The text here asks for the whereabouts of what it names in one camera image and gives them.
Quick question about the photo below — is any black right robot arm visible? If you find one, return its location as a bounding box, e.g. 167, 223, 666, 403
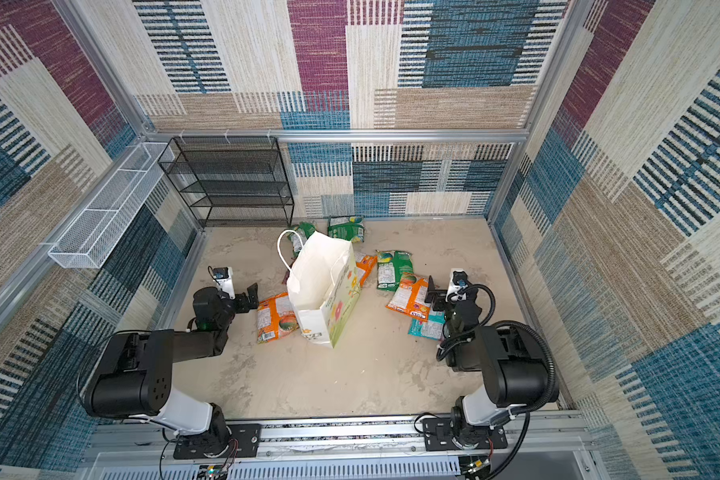
421, 270, 559, 450

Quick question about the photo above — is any black wire shelf rack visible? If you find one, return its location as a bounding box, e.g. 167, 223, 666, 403
158, 136, 295, 228

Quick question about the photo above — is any teal snack bag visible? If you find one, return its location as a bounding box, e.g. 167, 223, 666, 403
408, 311, 445, 341

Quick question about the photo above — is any small orange snack bag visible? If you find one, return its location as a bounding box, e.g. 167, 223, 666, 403
355, 252, 377, 287

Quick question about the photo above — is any white mesh wall basket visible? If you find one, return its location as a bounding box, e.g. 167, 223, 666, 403
48, 142, 167, 269

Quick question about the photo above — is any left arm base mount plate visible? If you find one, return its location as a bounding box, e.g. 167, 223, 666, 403
172, 423, 262, 460

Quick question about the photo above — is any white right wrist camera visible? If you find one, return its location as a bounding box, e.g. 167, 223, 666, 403
446, 269, 470, 303

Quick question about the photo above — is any green snack bag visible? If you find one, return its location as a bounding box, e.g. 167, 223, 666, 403
327, 216, 365, 243
376, 250, 416, 291
288, 222, 317, 258

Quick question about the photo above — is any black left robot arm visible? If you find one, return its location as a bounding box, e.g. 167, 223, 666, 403
82, 283, 259, 443

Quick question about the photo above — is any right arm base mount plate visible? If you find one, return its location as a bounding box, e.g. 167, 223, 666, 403
415, 416, 508, 451

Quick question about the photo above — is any white paper bag with print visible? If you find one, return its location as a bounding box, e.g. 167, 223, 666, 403
278, 230, 361, 348

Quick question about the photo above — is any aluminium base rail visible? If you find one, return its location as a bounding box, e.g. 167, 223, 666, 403
76, 410, 608, 479

